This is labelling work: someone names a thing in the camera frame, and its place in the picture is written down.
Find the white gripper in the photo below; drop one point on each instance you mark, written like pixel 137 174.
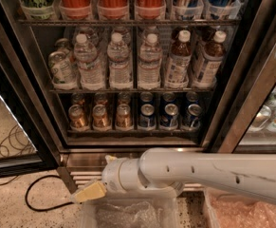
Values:
pixel 112 175

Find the orange can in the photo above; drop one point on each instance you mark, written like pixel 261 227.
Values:
pixel 123 116
pixel 124 98
pixel 78 99
pixel 101 120
pixel 101 99
pixel 78 120

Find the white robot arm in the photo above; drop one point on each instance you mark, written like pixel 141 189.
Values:
pixel 162 172

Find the front left blue can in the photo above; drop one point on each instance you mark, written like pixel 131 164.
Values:
pixel 147 116

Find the front middle blue can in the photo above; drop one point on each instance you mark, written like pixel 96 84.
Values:
pixel 168 118

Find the back left blue can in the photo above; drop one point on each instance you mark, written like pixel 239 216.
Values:
pixel 146 98

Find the open glass fridge door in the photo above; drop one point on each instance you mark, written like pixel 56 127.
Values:
pixel 23 148

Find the back middle blue can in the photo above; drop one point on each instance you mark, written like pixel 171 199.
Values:
pixel 168 98

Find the stainless steel fridge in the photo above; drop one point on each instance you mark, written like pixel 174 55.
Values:
pixel 81 154

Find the front right blue can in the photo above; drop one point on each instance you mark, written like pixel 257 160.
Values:
pixel 191 119

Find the front white green can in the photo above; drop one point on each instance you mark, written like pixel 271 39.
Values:
pixel 63 75

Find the white green can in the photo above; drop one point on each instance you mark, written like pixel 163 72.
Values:
pixel 64 45
pixel 63 75

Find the back right blue can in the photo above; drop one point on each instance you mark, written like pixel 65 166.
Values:
pixel 191 98

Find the back white green can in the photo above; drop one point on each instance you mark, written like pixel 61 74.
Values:
pixel 64 45

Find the closed right fridge door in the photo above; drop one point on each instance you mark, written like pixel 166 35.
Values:
pixel 247 83

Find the middle red cola can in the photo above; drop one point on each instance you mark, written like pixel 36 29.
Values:
pixel 113 9

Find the right red cola can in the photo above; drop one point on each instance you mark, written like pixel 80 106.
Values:
pixel 148 9

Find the clear bin with bubble wrap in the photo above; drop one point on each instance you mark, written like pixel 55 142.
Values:
pixel 130 212

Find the middle water bottle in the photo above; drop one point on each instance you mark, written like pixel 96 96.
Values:
pixel 120 71

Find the water bottle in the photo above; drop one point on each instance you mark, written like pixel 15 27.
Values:
pixel 149 63
pixel 89 64
pixel 120 71

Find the left water bottle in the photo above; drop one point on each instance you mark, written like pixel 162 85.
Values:
pixel 89 64

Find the left tea bottle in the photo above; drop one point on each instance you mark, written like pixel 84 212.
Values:
pixel 178 61

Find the tea bottle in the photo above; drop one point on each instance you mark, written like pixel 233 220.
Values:
pixel 178 61
pixel 207 59

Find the right water bottle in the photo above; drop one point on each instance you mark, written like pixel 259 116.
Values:
pixel 149 63

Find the clear bin pink bubble wrap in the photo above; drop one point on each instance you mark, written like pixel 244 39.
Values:
pixel 226 210

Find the right tea bottle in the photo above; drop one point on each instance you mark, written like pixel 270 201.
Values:
pixel 207 59

